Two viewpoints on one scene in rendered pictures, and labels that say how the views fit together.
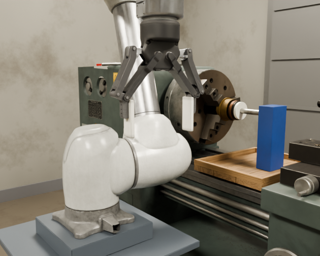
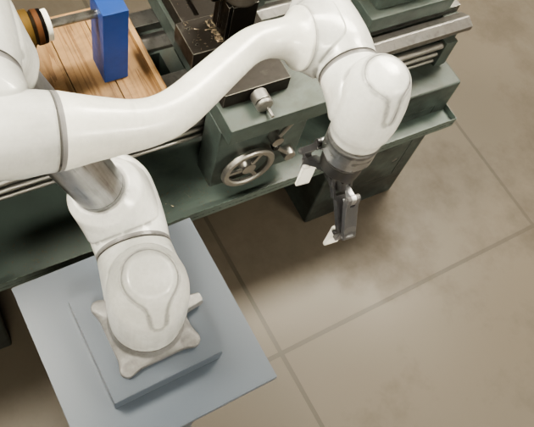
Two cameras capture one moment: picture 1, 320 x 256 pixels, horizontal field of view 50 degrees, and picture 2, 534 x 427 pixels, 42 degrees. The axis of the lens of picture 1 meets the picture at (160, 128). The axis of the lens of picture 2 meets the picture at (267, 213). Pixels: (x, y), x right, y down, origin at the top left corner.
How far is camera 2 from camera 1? 1.51 m
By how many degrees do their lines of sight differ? 87
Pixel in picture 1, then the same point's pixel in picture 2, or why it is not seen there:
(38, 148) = not seen: outside the picture
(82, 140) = (180, 292)
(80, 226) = (186, 338)
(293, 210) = (264, 128)
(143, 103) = (117, 180)
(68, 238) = (195, 354)
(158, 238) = not seen: hidden behind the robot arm
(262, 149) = (114, 60)
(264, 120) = (114, 29)
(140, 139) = (151, 216)
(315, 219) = (285, 123)
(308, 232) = not seen: hidden behind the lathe
